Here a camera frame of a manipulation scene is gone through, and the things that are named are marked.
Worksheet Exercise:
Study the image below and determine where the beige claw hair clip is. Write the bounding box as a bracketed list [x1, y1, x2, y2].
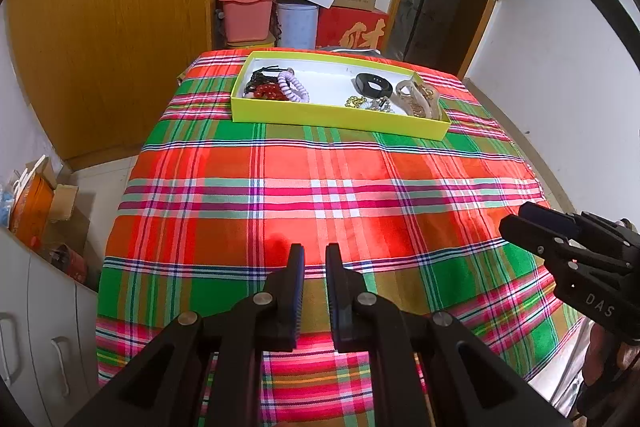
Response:
[394, 78, 442, 120]

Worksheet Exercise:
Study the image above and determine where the black hair band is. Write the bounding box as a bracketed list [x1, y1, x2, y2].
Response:
[355, 72, 394, 100]

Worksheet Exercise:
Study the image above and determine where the purple-white spiral hair tie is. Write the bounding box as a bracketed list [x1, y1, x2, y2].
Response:
[276, 69, 310, 104]

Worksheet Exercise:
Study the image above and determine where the red bead bracelet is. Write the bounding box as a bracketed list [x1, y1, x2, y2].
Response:
[252, 82, 291, 102]

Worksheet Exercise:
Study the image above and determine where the black hair tie pink charm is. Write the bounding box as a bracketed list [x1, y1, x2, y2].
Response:
[248, 65, 293, 83]

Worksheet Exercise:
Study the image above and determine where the person right hand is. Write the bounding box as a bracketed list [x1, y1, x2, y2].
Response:
[579, 218, 640, 417]

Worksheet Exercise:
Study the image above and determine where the white cabinet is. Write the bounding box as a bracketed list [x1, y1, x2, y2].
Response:
[1, 230, 98, 426]

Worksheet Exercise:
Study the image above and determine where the plaid tablecloth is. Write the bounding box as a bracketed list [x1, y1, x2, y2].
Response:
[96, 51, 582, 426]

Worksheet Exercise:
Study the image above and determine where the yellow-green tray box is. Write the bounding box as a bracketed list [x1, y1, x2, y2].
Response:
[231, 50, 450, 141]

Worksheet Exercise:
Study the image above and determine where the orange bag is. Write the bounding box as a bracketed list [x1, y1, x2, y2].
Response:
[1, 155, 78, 254]

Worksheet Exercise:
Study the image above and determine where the grey quilted cushion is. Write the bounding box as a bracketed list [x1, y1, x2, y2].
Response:
[319, 46, 382, 57]

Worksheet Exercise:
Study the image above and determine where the red gift box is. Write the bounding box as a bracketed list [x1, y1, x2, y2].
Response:
[316, 6, 388, 49]

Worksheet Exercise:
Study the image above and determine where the light blue bucket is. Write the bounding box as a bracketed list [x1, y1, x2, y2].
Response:
[276, 3, 319, 50]

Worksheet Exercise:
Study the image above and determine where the pink plastic bin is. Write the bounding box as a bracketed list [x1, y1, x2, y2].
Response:
[219, 0, 274, 43]

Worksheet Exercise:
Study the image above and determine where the wooden wardrobe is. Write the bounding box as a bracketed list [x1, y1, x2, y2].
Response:
[6, 0, 215, 170]

